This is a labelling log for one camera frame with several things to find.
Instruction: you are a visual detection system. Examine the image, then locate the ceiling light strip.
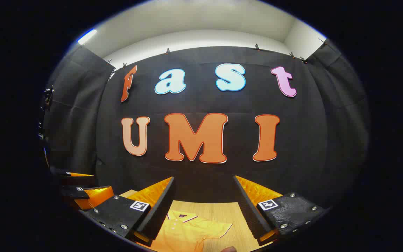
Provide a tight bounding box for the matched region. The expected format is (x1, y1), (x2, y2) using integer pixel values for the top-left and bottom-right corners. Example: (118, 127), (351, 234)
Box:
(77, 29), (98, 45)

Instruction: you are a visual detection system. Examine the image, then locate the orange polo T-shirt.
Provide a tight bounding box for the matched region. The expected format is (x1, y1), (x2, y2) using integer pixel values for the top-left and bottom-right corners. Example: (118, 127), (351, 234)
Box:
(146, 209), (233, 252)

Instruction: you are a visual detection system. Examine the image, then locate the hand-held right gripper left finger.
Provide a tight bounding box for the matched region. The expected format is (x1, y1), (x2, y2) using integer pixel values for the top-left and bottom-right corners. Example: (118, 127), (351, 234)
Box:
(78, 176), (176, 247)

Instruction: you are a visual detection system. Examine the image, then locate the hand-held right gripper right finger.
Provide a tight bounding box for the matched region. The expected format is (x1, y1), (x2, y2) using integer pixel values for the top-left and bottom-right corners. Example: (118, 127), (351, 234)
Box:
(233, 175), (330, 246)

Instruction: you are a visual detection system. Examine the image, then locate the row of backdrop clips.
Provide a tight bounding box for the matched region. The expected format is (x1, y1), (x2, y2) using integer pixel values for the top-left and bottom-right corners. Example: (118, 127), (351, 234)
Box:
(106, 38), (328, 69)

